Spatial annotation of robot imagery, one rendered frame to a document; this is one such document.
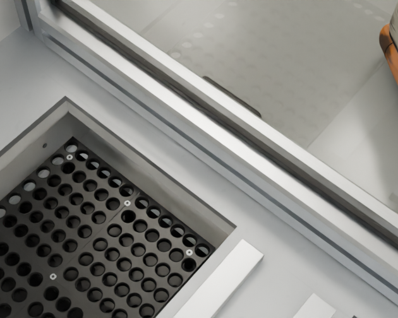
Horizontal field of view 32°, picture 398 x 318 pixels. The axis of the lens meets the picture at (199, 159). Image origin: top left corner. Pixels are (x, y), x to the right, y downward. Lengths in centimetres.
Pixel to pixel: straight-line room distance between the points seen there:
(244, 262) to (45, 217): 19
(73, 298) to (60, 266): 3
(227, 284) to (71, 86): 24
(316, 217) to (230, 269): 8
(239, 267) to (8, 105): 26
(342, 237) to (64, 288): 24
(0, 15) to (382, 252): 40
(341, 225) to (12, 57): 34
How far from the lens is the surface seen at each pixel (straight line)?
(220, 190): 59
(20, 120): 64
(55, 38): 67
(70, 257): 62
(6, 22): 69
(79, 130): 74
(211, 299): 54
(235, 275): 55
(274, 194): 56
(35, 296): 61
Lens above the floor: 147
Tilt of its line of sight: 60 degrees down
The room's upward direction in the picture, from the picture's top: 4 degrees clockwise
